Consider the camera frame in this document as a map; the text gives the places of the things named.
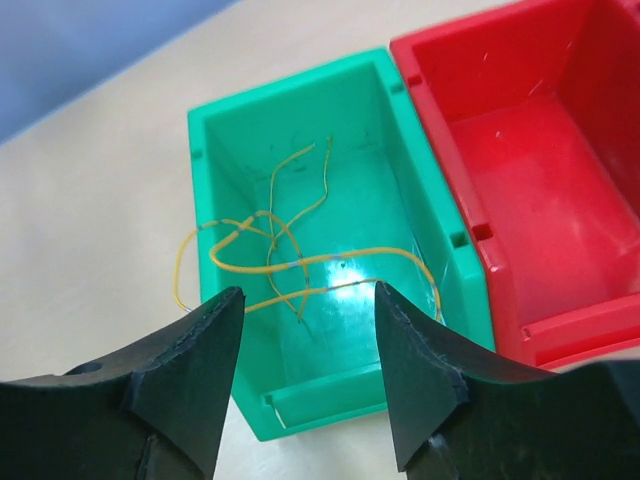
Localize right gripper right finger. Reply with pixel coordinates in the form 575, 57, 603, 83
375, 282, 639, 479

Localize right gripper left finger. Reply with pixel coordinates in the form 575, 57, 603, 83
1, 287, 245, 479

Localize yellow cables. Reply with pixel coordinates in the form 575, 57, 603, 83
174, 135, 443, 324

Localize near green bin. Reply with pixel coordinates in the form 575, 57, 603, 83
188, 49, 494, 441

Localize red bin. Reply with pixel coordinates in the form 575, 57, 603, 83
390, 1, 639, 369

